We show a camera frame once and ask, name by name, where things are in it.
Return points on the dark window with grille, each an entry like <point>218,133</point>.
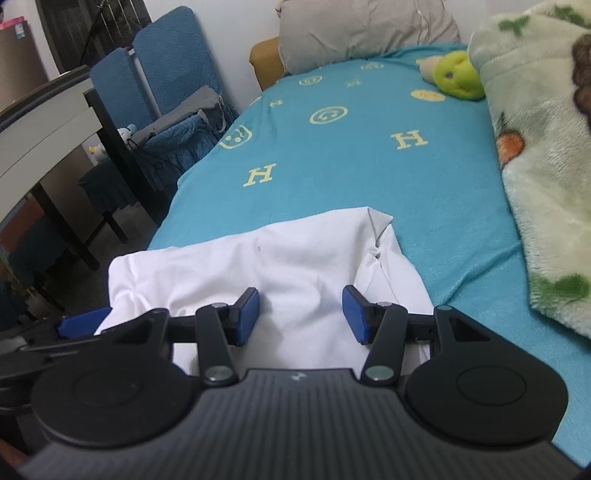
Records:
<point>92,23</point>

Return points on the yellow headboard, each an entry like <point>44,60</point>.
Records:
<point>265,62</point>

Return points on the green lion print blanket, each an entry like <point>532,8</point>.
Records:
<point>545,161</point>

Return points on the yellow and white toy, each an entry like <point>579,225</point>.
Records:
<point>98,153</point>

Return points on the blue covered chair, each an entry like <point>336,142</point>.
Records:
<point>117,87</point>
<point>175,50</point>

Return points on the white shirt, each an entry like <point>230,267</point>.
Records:
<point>286,267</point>

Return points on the pink container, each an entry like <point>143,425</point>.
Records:
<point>11,23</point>

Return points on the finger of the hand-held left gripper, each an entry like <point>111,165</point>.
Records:
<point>81,323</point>

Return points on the green plush toy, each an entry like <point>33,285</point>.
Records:
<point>455,74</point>

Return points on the bed with teal smiley sheet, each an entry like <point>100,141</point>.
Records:
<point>346,170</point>

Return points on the grey pillow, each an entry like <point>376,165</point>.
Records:
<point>360,32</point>

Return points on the grey cloth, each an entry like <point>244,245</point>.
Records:
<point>184,108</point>

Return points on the white table with black legs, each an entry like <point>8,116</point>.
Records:
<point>41,138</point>

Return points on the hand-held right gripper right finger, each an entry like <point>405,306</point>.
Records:
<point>355,318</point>

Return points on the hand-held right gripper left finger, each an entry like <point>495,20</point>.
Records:
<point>247,316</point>

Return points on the white and blue plush toy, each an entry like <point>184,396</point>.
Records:
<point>127,134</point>

